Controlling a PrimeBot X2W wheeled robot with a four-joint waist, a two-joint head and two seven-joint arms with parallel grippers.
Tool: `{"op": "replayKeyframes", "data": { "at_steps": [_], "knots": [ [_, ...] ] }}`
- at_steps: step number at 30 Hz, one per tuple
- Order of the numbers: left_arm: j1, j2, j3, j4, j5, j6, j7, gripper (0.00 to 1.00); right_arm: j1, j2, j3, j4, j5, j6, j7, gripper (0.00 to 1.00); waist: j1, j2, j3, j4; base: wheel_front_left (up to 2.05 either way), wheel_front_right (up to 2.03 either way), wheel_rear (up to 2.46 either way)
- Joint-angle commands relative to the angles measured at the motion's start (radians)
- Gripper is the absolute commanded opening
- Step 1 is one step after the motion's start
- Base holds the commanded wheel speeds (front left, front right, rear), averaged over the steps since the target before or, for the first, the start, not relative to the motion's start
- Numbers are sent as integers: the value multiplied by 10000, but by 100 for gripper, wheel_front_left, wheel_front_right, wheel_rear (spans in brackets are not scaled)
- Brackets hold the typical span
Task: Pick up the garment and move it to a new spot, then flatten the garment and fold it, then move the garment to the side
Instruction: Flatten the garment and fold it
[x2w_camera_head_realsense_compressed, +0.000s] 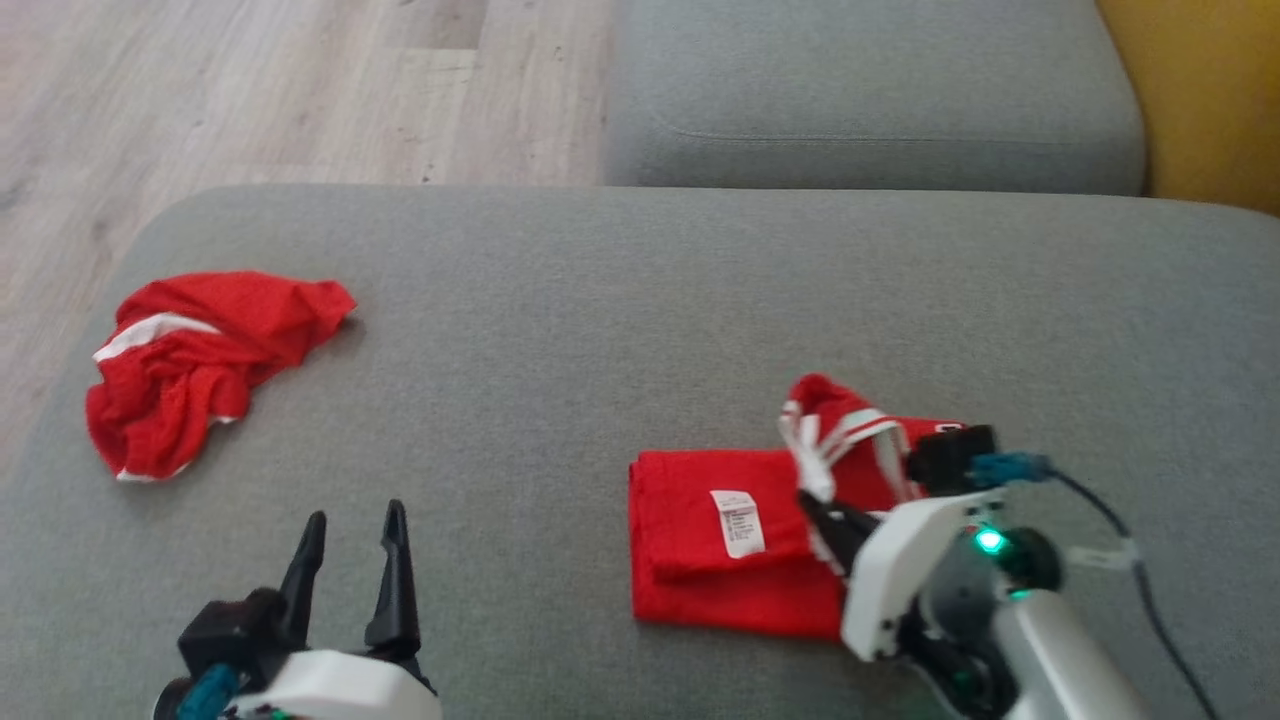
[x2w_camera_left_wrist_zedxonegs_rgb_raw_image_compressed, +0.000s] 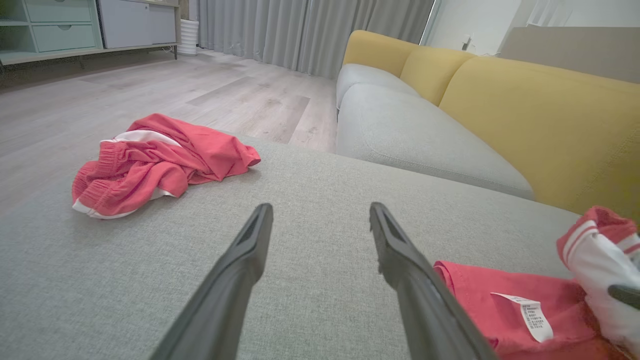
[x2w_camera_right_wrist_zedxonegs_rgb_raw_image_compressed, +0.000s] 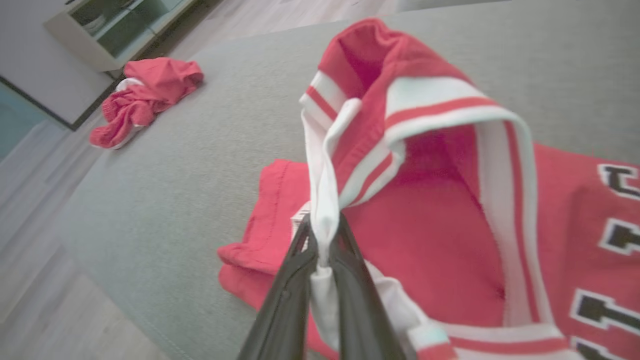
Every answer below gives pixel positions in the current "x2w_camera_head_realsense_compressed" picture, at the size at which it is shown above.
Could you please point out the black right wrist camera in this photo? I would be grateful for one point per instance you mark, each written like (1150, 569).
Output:
(945, 460)

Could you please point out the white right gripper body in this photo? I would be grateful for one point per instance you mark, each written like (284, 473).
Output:
(890, 570)

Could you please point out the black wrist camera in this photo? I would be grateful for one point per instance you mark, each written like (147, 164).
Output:
(230, 630)
(945, 460)

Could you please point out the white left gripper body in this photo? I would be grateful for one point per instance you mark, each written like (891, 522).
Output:
(340, 690)

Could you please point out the large grey sofa seat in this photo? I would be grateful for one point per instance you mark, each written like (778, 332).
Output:
(600, 330)

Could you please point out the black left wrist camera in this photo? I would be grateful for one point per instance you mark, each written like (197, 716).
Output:
(230, 630)

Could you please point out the grey sofa cushion section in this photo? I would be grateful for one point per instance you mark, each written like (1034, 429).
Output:
(870, 80)

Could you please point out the red shorts with white stripe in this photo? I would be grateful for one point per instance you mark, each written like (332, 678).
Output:
(200, 380)

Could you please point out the yellow sofa section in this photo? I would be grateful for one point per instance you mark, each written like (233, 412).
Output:
(1210, 90)

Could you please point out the red white jersey shirt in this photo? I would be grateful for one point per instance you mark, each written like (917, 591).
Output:
(700, 580)

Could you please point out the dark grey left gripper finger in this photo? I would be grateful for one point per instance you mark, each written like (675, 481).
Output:
(395, 600)
(303, 590)

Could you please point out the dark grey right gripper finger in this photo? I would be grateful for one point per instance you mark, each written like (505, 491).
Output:
(860, 522)
(835, 540)

